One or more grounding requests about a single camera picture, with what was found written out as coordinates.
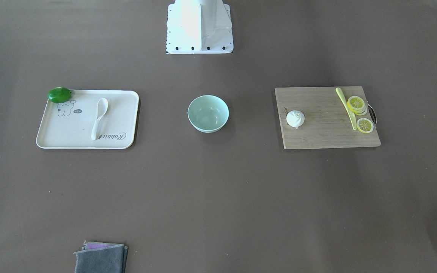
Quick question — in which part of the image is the white steamed bun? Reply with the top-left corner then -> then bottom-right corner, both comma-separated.
286,110 -> 305,129

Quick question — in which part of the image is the white ceramic spoon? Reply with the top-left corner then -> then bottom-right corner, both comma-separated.
91,98 -> 109,140

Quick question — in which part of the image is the mint green bowl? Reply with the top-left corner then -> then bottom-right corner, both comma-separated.
187,95 -> 230,133

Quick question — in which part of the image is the wooden cutting board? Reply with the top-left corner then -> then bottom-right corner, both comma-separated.
275,86 -> 381,150

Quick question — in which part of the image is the yellow plastic knife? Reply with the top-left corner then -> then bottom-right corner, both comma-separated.
335,88 -> 357,131

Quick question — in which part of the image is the upper lemon slice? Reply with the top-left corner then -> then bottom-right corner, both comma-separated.
347,96 -> 368,116

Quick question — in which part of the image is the lemon slice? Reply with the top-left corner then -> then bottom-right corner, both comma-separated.
357,118 -> 375,133
347,96 -> 368,116

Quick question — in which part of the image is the lower lemon slice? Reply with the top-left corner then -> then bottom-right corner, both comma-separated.
357,118 -> 375,133

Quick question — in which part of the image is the cream rabbit print tray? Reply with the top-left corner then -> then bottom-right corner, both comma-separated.
36,90 -> 140,150

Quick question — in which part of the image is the green lime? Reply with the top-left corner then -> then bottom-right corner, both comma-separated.
47,87 -> 72,104

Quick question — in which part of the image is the grey folded cloth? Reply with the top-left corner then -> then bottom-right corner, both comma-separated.
74,240 -> 128,273

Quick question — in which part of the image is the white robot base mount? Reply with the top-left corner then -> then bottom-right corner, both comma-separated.
165,0 -> 234,54

